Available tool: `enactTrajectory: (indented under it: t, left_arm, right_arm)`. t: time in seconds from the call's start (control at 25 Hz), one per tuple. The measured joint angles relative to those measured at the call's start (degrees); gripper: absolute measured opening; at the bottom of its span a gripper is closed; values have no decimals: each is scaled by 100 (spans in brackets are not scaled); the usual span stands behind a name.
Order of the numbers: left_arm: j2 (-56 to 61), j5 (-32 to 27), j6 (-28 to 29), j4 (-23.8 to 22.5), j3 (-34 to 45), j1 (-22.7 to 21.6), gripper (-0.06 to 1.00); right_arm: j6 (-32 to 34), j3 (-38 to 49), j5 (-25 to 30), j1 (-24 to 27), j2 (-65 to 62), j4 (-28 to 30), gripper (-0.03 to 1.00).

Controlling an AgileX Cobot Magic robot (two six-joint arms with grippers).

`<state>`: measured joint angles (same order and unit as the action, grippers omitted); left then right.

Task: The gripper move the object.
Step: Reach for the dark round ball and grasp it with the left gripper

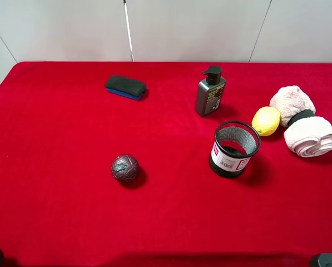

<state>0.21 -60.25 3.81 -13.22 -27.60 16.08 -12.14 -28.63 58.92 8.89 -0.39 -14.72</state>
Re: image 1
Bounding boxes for black mesh pen cup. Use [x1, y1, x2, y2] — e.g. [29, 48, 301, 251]
[209, 121, 261, 178]

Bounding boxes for grey pump bottle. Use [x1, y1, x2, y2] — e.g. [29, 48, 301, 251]
[195, 65, 226, 117]

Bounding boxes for black and blue board eraser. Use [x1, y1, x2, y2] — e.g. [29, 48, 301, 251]
[105, 75, 146, 100]

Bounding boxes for yellow lemon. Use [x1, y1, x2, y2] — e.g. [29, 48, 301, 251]
[251, 106, 281, 136]

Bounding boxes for dark foil-wrapped ball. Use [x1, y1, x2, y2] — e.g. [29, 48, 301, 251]
[111, 154, 139, 182]

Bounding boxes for pink rolled towel black band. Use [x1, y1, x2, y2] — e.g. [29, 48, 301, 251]
[270, 86, 332, 157]

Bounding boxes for red tablecloth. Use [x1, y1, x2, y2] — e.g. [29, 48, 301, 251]
[0, 62, 332, 266]

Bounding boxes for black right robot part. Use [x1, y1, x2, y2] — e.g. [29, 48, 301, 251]
[310, 253, 332, 267]

